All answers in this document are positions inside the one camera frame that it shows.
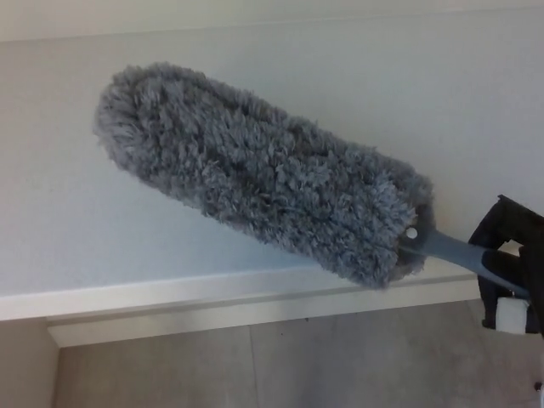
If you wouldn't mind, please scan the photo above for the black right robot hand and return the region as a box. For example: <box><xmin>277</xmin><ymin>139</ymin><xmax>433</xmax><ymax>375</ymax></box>
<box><xmin>467</xmin><ymin>194</ymin><xmax>544</xmax><ymax>342</ymax></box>

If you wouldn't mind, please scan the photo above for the grey fluffy microfibre duster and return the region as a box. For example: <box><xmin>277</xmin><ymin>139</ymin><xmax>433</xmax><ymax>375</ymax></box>
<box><xmin>92</xmin><ymin>61</ymin><xmax>529</xmax><ymax>299</ymax></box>

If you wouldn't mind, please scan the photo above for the white table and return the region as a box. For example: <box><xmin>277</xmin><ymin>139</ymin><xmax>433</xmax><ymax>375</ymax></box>
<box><xmin>0</xmin><ymin>12</ymin><xmax>544</xmax><ymax>408</ymax></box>

